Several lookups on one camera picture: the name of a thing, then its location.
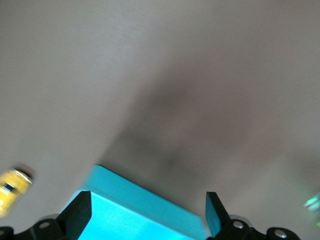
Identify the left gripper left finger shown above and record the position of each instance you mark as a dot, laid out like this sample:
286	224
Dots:
72	220

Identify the yellow toy beetle car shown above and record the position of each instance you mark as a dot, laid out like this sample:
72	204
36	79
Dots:
11	190

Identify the teal plastic bin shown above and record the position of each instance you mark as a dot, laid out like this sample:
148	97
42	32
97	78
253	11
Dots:
140	207

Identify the brown table cover sheet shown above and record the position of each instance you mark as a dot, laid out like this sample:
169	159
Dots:
150	62

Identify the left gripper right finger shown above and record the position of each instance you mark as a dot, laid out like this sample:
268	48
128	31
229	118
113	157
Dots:
225	225

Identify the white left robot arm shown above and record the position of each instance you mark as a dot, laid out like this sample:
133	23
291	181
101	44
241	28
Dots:
312	201

